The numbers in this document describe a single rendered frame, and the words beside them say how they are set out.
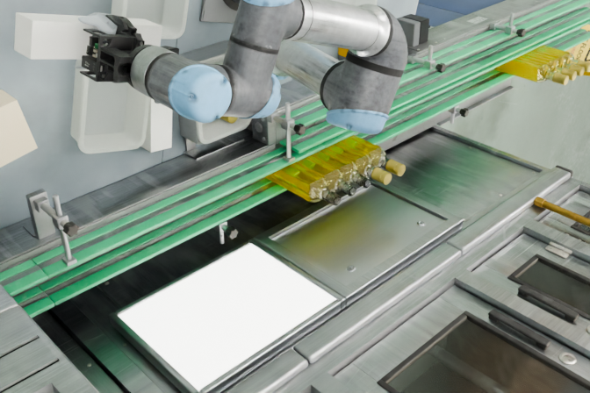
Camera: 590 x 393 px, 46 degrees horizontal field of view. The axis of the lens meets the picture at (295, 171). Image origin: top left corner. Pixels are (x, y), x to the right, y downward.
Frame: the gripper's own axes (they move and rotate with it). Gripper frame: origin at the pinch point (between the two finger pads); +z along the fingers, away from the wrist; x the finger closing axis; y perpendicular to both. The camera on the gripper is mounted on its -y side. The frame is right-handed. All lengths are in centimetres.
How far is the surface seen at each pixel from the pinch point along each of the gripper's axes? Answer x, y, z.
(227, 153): 36, -57, 26
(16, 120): 23.3, 0.6, 27.4
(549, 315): 49, -89, -56
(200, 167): 38, -47, 25
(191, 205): 43, -38, 14
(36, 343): 40, 19, -25
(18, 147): 29.4, -0.3, 27.4
